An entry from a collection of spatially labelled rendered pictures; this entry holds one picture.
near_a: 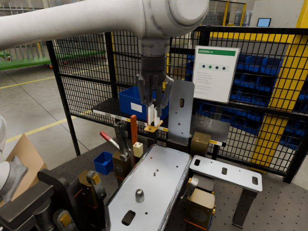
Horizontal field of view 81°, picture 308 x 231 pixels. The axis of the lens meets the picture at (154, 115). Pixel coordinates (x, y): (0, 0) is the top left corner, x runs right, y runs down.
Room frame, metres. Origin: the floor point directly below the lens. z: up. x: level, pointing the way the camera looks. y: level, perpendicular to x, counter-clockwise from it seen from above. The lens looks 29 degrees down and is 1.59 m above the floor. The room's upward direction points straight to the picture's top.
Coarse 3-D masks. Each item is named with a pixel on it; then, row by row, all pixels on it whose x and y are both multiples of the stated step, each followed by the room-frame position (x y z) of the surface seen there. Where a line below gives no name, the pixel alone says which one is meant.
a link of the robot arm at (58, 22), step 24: (96, 0) 0.36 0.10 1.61; (120, 0) 0.35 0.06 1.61; (144, 0) 0.34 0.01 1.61; (168, 0) 0.30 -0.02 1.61; (192, 0) 0.31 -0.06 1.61; (0, 24) 0.43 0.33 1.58; (24, 24) 0.41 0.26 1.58; (48, 24) 0.38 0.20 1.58; (72, 24) 0.36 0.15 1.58; (96, 24) 0.35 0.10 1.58; (120, 24) 0.35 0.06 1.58; (144, 24) 0.34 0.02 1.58; (168, 24) 0.31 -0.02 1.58; (192, 24) 0.32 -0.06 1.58; (0, 48) 0.44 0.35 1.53
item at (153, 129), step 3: (159, 120) 0.57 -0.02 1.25; (153, 123) 0.54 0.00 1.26; (159, 123) 0.55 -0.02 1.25; (147, 126) 0.53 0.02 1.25; (150, 126) 0.53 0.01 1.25; (153, 126) 0.53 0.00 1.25; (156, 126) 0.53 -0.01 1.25; (144, 129) 0.51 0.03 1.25; (147, 129) 0.51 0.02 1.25; (153, 129) 0.51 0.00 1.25; (156, 129) 0.52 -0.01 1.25
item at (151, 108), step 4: (152, 104) 0.55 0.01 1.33; (148, 108) 0.53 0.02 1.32; (152, 108) 0.55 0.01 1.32; (148, 112) 0.53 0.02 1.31; (152, 112) 0.55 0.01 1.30; (148, 116) 0.53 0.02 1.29; (152, 116) 0.55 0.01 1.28; (148, 120) 0.53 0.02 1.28; (152, 120) 0.55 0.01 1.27; (148, 124) 0.53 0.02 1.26
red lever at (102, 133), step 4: (100, 132) 0.65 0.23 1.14; (104, 132) 0.65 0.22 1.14; (104, 136) 0.64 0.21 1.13; (108, 136) 0.64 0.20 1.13; (108, 140) 0.63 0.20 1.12; (112, 140) 0.63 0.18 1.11; (112, 144) 0.62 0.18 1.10; (116, 144) 0.62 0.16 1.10; (116, 148) 0.61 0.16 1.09; (120, 152) 0.61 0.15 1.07
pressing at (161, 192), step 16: (144, 160) 0.63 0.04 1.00; (160, 160) 0.63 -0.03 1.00; (176, 160) 0.63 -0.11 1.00; (128, 176) 0.53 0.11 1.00; (144, 176) 0.53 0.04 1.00; (160, 176) 0.53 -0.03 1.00; (176, 176) 0.53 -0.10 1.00; (128, 192) 0.46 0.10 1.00; (144, 192) 0.46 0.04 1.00; (160, 192) 0.46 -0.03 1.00; (176, 192) 0.46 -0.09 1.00; (112, 208) 0.39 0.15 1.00; (128, 208) 0.39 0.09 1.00; (144, 208) 0.39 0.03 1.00; (160, 208) 0.39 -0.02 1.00; (112, 224) 0.34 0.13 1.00; (144, 224) 0.34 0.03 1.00; (160, 224) 0.34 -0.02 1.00
